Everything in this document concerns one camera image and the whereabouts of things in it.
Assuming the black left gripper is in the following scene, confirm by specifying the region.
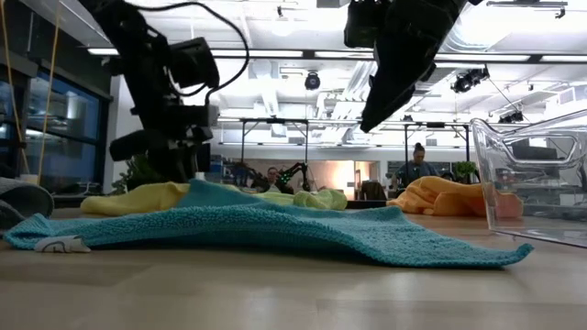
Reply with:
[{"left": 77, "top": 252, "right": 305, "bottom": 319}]
[{"left": 108, "top": 68, "right": 220, "bottom": 183}]

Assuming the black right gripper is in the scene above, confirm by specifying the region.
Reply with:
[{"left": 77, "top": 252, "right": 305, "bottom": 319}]
[{"left": 360, "top": 0, "right": 470, "bottom": 133}]

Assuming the yellow microfiber towel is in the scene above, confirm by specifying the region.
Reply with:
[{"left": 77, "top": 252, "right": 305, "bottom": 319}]
[{"left": 80, "top": 181, "right": 239, "bottom": 217}]

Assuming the orange microfiber towel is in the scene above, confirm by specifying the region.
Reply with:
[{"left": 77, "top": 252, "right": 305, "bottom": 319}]
[{"left": 386, "top": 176, "right": 524, "bottom": 219}]

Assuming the grey microfiber towel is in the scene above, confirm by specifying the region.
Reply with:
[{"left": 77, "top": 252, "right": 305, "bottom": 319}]
[{"left": 0, "top": 176, "right": 55, "bottom": 230}]

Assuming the teal microfiber towel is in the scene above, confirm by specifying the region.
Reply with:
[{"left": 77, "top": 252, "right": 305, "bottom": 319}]
[{"left": 3, "top": 178, "right": 536, "bottom": 270}]

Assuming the green microfiber towel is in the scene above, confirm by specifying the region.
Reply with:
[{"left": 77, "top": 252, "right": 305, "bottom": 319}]
[{"left": 238, "top": 187, "right": 349, "bottom": 212}]

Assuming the potted succulent plant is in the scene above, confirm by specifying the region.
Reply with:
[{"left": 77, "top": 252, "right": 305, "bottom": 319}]
[{"left": 112, "top": 153, "right": 166, "bottom": 193}]

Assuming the person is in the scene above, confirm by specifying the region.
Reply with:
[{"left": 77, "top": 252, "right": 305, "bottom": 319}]
[
  {"left": 393, "top": 142, "right": 441, "bottom": 188},
  {"left": 262, "top": 166, "right": 294, "bottom": 194}
]

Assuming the small leafy potted plant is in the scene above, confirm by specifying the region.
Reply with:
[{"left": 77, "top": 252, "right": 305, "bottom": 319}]
[{"left": 453, "top": 160, "right": 481, "bottom": 184}]

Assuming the dark office chair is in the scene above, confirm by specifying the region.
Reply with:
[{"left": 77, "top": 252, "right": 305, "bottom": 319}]
[{"left": 360, "top": 180, "right": 389, "bottom": 202}]

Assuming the clear plastic bin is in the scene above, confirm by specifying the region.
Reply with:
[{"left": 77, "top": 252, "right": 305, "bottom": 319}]
[{"left": 470, "top": 109, "right": 587, "bottom": 248}]

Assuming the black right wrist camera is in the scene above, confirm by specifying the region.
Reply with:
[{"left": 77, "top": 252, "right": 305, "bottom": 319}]
[{"left": 343, "top": 0, "right": 382, "bottom": 50}]

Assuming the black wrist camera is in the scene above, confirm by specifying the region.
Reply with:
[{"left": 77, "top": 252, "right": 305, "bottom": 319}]
[
  {"left": 343, "top": 0, "right": 382, "bottom": 50},
  {"left": 170, "top": 37, "right": 221, "bottom": 89}
]

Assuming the black ceiling light rail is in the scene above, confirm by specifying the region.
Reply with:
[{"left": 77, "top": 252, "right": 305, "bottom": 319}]
[{"left": 86, "top": 47, "right": 587, "bottom": 64}]

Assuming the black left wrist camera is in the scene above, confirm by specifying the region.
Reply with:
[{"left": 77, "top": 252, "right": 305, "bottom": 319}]
[{"left": 170, "top": 37, "right": 221, "bottom": 89}]

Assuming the yellow cable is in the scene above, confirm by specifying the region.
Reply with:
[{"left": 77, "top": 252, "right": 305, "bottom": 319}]
[
  {"left": 0, "top": 0, "right": 29, "bottom": 175},
  {"left": 38, "top": 0, "right": 61, "bottom": 184}
]

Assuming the black aluminium rig frame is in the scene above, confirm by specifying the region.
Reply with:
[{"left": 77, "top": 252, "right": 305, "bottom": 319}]
[{"left": 50, "top": 192, "right": 391, "bottom": 211}]

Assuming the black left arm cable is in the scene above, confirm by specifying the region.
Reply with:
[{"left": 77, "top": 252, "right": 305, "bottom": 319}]
[{"left": 130, "top": 1, "right": 251, "bottom": 106}]

